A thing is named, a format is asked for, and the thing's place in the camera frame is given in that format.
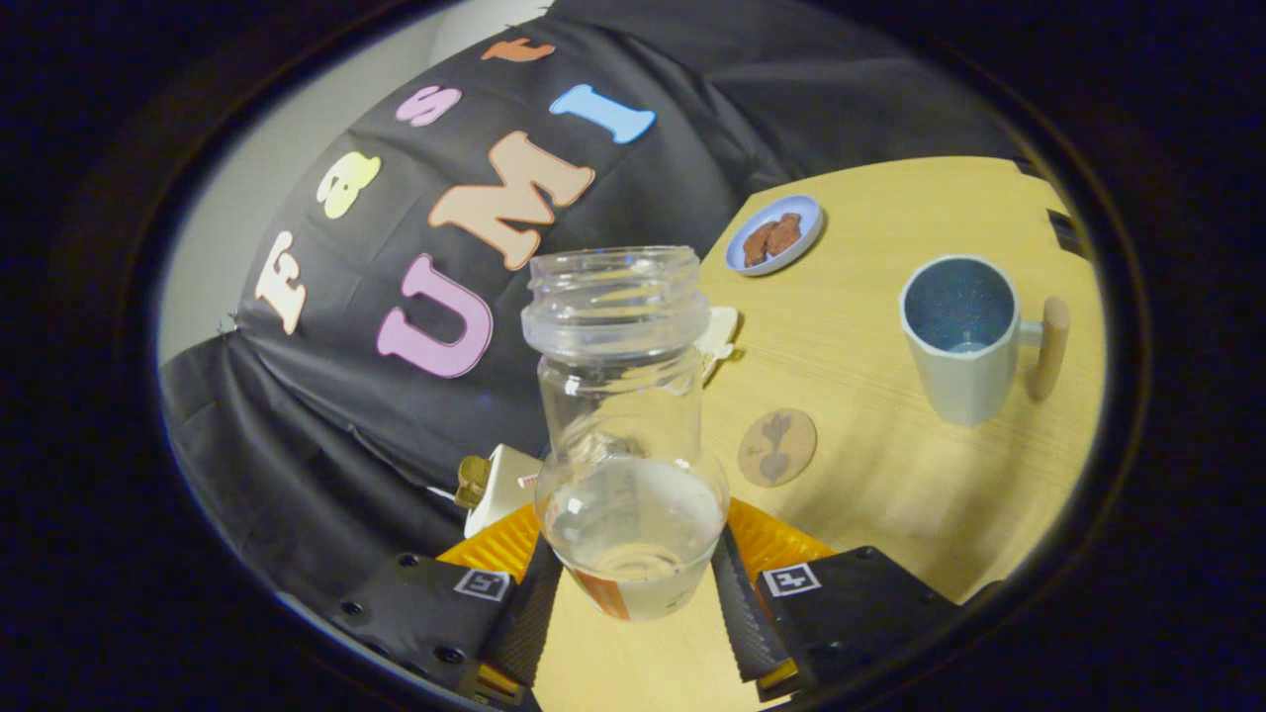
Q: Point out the brown cookie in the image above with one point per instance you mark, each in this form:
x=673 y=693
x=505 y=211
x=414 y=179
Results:
x=785 y=233
x=758 y=245

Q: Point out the black table edge clip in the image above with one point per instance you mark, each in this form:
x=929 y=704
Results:
x=1070 y=235
x=1031 y=168

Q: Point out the white toaster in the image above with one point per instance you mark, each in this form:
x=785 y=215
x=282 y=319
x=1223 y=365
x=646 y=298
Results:
x=504 y=485

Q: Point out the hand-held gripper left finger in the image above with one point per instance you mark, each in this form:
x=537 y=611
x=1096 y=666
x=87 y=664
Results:
x=529 y=618

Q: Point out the white divided grain dish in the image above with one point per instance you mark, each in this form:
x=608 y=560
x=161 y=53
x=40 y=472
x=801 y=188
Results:
x=720 y=336

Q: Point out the light blue plate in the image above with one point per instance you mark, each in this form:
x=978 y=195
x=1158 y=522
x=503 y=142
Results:
x=806 y=213

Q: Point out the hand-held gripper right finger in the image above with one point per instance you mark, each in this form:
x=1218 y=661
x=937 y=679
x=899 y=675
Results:
x=740 y=618

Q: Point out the clear glass juice bottle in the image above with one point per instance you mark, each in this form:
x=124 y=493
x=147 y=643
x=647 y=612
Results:
x=623 y=415

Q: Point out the brown toast slice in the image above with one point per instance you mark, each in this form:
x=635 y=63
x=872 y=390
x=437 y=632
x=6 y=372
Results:
x=473 y=483

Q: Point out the wooden table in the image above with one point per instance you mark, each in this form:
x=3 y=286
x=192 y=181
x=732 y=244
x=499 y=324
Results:
x=890 y=494

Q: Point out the round wooden coaster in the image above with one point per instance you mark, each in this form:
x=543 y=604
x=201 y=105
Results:
x=777 y=447

